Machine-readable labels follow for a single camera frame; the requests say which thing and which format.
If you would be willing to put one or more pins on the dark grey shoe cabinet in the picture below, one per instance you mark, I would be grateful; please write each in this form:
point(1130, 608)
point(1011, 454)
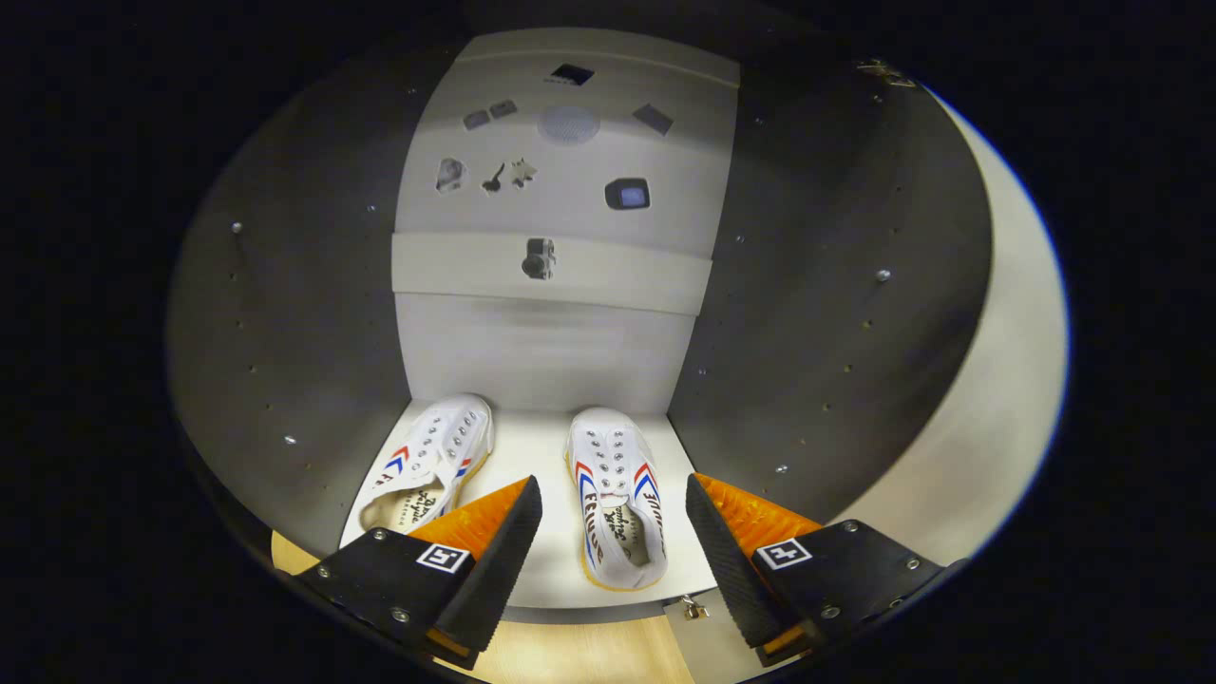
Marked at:
point(285, 313)

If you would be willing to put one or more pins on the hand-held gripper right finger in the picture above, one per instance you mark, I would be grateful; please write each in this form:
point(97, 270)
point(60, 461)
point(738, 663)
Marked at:
point(727, 560)

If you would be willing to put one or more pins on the beige shoe cabinet door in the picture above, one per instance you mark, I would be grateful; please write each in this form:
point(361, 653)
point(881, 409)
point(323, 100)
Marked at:
point(997, 380)

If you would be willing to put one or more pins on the white canvas shoe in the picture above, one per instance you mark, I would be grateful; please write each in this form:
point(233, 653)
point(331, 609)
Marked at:
point(437, 456)
point(613, 475)

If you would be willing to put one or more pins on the metal door hinge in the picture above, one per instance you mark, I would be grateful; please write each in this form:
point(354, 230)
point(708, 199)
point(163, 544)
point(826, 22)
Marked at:
point(888, 74)
point(694, 608)

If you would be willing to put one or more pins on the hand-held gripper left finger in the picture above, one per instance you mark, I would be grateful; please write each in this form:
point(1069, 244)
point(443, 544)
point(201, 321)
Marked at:
point(499, 560)

